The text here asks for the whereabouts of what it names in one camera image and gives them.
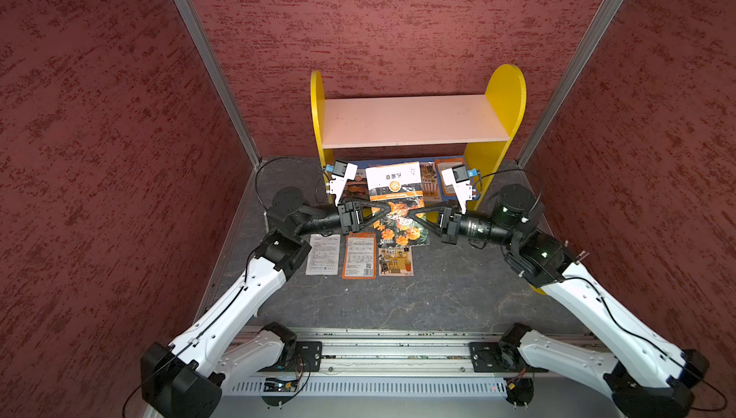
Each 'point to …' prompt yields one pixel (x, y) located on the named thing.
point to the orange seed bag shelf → (447, 164)
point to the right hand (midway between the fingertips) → (409, 223)
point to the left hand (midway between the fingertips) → (386, 216)
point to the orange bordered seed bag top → (359, 256)
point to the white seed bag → (323, 258)
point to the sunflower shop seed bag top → (395, 261)
